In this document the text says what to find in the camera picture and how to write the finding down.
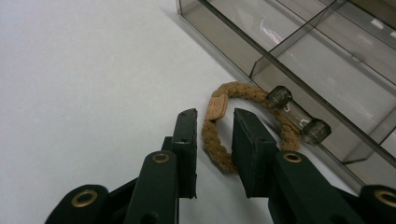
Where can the smoky transparent drawer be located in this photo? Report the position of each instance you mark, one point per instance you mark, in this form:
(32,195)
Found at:
(327,71)

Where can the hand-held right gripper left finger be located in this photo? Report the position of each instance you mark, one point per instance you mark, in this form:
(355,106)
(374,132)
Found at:
(186,155)

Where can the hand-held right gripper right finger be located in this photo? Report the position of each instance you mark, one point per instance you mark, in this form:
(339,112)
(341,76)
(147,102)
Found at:
(252,155)

